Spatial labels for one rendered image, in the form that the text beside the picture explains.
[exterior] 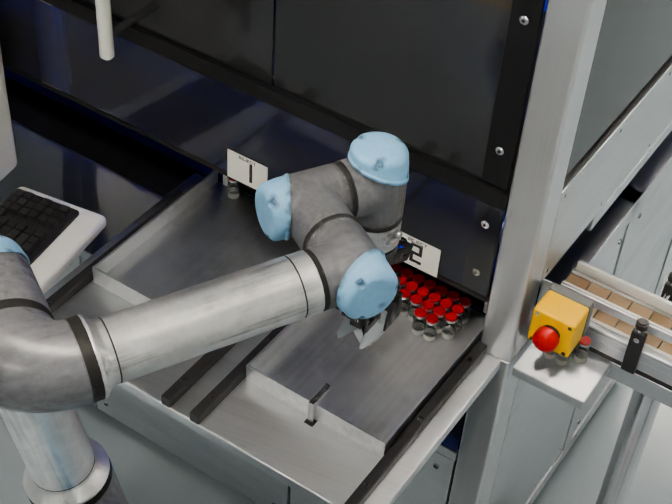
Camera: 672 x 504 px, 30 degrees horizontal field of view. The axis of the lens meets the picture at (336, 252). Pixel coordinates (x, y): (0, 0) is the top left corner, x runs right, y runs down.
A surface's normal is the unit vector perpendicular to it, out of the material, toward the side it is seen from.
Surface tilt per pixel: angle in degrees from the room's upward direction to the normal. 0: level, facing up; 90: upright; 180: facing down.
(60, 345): 19
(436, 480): 90
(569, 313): 0
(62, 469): 90
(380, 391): 0
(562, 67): 90
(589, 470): 0
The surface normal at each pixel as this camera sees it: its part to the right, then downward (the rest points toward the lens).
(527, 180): -0.55, 0.54
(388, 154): 0.07, -0.73
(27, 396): -0.03, 0.57
